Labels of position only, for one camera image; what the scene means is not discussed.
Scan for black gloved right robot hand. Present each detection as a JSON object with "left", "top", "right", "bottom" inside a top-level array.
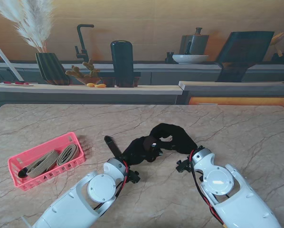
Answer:
[{"left": 149, "top": 123, "right": 198, "bottom": 155}]

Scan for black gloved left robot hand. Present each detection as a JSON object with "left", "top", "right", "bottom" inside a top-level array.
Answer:
[{"left": 121, "top": 136, "right": 163, "bottom": 166}]

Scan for black leather belt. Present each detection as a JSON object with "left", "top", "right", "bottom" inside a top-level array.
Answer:
[{"left": 104, "top": 135, "right": 158, "bottom": 160}]

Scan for long beige woven belt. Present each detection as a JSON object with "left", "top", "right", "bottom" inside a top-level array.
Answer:
[{"left": 18, "top": 150, "right": 60, "bottom": 179}]

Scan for pink plastic storage basket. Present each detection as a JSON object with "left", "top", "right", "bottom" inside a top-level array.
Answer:
[{"left": 8, "top": 132, "right": 85, "bottom": 191}]

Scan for grey counter with orange light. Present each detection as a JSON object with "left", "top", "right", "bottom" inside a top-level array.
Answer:
[{"left": 178, "top": 80, "right": 284, "bottom": 105}]

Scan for grey back cabinet counter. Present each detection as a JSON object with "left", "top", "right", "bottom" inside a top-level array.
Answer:
[{"left": 0, "top": 60, "right": 284, "bottom": 86}]

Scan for small black bottles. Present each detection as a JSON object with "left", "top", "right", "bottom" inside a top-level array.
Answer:
[{"left": 165, "top": 51, "right": 175, "bottom": 64}]

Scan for white shallow bowl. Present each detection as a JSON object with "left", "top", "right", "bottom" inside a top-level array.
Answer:
[{"left": 172, "top": 54, "right": 209, "bottom": 65}]

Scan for cactus plant in bowl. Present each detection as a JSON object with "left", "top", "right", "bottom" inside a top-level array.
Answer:
[{"left": 65, "top": 58, "right": 101, "bottom": 85}]

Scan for grey jug with lid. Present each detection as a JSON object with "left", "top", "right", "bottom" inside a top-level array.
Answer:
[{"left": 179, "top": 27, "right": 210, "bottom": 56}]

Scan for dark slanted board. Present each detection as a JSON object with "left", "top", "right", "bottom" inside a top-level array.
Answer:
[{"left": 214, "top": 30, "right": 275, "bottom": 83}]

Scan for dark ribbed vase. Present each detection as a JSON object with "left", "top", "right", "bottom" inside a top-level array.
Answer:
[{"left": 35, "top": 52, "right": 71, "bottom": 86}]

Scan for black kitchen faucet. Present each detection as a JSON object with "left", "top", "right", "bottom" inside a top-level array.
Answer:
[{"left": 75, "top": 24, "right": 95, "bottom": 63}]

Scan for plate with red slices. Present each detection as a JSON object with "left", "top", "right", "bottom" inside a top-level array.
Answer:
[{"left": 0, "top": 81, "right": 35, "bottom": 86}]

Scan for yellow wooden utensil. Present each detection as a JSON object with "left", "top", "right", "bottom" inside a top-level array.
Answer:
[{"left": 270, "top": 32, "right": 284, "bottom": 57}]

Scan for white leaning slat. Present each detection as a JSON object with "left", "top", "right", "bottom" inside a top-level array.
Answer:
[{"left": 0, "top": 48, "right": 25, "bottom": 82}]

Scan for white pampas grass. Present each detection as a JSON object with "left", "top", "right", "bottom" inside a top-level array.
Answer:
[{"left": 0, "top": 0, "right": 55, "bottom": 53}]

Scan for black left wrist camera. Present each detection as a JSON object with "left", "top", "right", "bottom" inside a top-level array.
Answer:
[{"left": 127, "top": 170, "right": 141, "bottom": 184}]

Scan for left arm red black cables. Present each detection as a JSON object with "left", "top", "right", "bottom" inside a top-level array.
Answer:
[{"left": 93, "top": 161, "right": 130, "bottom": 211}]

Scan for arm red black cables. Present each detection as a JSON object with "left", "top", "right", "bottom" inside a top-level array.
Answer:
[
  {"left": 189, "top": 151, "right": 226, "bottom": 225},
  {"left": 93, "top": 161, "right": 130, "bottom": 211}
]

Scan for right arm red black cables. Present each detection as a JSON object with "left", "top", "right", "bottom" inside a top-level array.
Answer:
[{"left": 189, "top": 151, "right": 226, "bottom": 225}]

